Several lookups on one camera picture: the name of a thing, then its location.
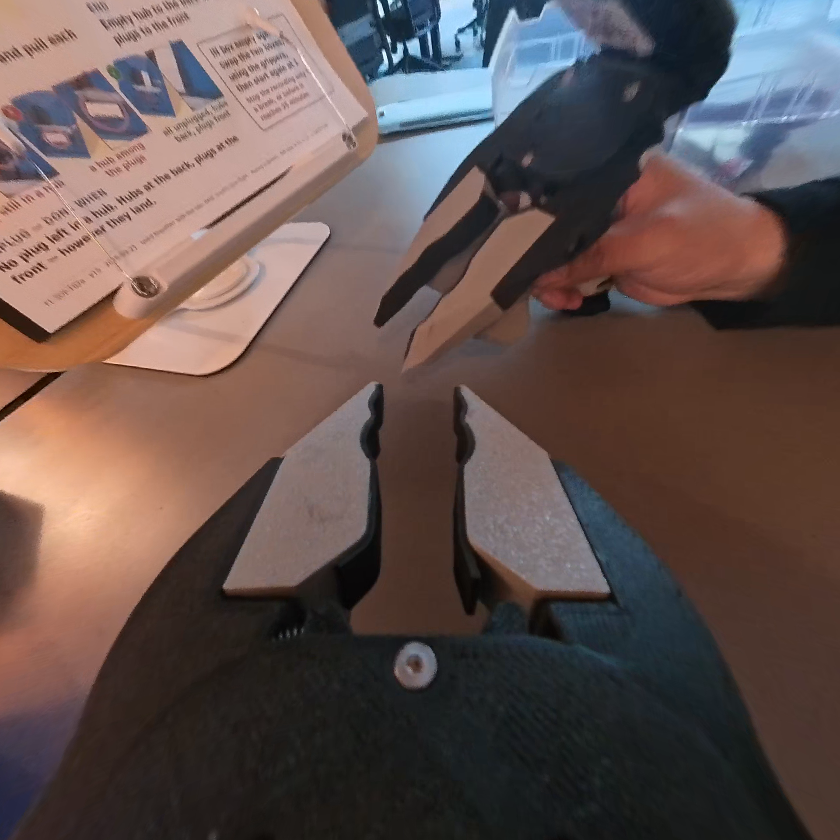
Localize white sheet holder bar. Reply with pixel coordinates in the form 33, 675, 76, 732
113, 126, 360, 322

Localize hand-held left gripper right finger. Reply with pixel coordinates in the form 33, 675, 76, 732
453, 384, 613, 616

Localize person's right forearm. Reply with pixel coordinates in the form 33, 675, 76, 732
694, 176, 840, 333

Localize black office chair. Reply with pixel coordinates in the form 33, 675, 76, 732
327, 0, 396, 81
392, 0, 448, 68

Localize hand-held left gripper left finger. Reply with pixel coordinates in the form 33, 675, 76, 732
223, 382, 385, 611

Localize instruction sheet on wooden stand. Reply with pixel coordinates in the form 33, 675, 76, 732
0, 0, 382, 373

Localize clear plastic box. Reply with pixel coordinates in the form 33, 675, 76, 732
487, 5, 840, 199

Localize person's right hand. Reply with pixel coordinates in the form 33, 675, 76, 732
533, 154, 790, 311

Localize white stand base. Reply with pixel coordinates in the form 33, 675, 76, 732
104, 220, 332, 378

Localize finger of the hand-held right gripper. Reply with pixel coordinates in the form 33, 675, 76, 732
400, 205, 560, 376
373, 166, 501, 330

